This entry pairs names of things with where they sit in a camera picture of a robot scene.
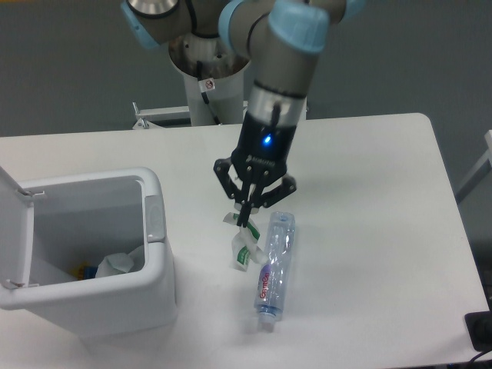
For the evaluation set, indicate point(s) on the yellow blue trash in bin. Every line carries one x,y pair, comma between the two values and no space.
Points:
84,271

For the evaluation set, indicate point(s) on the white tissue in bin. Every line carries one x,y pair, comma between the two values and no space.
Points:
122,263

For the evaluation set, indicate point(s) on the black device at edge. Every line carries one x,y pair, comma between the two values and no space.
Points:
479,329

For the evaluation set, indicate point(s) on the white plastic trash can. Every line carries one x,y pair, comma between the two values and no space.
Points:
52,225

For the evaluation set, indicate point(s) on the white green wrapper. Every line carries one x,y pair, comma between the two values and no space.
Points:
245,248

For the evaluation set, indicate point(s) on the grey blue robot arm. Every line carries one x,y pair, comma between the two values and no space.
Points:
284,39

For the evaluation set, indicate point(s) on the crushed clear plastic bottle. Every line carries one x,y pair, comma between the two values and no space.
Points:
273,277

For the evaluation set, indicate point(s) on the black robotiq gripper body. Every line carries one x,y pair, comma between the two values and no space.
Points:
267,132

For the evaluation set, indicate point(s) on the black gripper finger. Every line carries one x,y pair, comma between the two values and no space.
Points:
221,168
259,198

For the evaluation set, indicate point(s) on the white metal frame at right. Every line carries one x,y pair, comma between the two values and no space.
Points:
476,174

